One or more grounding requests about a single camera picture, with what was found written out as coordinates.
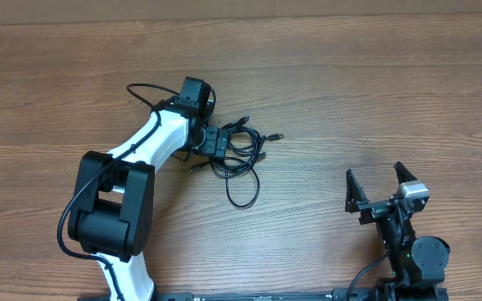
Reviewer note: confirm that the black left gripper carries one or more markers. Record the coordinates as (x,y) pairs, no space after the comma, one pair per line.
(212,147)

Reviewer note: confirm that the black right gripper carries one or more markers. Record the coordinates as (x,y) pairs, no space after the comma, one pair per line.
(356,198)

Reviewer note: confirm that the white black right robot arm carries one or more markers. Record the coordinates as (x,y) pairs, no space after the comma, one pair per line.
(418,263)

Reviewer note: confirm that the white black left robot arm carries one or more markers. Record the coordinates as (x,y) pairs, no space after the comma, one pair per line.
(109,218)

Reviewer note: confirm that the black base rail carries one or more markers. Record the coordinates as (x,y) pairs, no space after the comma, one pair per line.
(337,294)

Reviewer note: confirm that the cardboard wall panel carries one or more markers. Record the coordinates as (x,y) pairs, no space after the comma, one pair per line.
(92,11)

